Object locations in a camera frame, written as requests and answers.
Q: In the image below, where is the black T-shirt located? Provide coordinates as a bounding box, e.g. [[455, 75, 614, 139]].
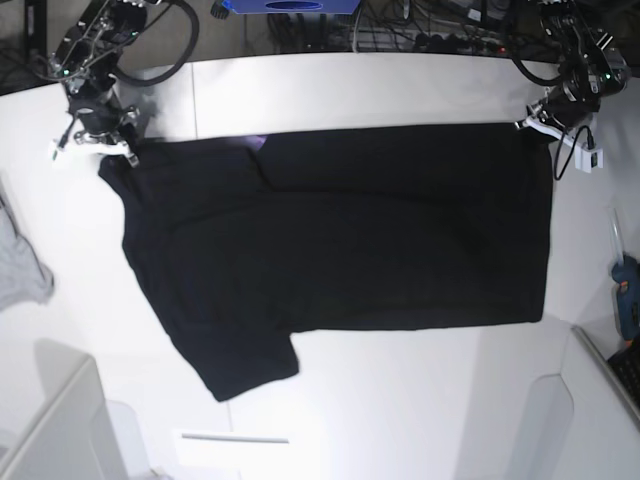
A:
[[98, 123, 553, 402]]

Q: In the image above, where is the clear glue stick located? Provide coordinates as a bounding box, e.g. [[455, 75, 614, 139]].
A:
[[608, 207, 624, 265]]

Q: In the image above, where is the blue plastic box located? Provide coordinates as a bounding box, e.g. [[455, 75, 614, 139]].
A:
[[222, 0, 360, 15]]

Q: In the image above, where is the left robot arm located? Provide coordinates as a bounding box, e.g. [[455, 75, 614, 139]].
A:
[[502, 1, 631, 139]]

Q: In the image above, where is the white cabinet left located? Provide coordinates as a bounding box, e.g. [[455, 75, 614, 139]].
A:
[[1, 339, 129, 479]]

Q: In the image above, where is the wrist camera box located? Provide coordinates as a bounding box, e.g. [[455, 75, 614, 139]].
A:
[[48, 139, 65, 162], [574, 146, 605, 173]]

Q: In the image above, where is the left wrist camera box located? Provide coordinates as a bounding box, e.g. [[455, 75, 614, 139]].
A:
[[574, 146, 605, 173]]

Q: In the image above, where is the grey cloth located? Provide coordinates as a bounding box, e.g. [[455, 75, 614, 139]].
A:
[[1, 182, 55, 311]]

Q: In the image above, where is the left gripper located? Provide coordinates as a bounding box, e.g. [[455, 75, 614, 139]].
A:
[[515, 87, 600, 145]]

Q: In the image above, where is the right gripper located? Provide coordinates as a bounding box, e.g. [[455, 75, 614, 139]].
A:
[[64, 94, 140, 165]]

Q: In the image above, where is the white partition right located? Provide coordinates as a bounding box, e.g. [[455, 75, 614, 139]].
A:
[[526, 327, 639, 479]]

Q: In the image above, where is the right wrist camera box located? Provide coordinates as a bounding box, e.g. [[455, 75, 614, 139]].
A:
[[48, 139, 65, 162]]

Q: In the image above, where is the white table slot plate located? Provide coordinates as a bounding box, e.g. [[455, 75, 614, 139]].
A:
[[173, 430, 291, 469]]

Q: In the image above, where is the black keyboard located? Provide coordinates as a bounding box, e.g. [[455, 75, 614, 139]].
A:
[[608, 342, 640, 405]]

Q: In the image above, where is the blue glue gun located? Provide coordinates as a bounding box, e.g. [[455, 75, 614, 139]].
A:
[[611, 253, 639, 341]]

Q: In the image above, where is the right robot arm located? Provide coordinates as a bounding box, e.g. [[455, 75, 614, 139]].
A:
[[44, 1, 200, 168]]

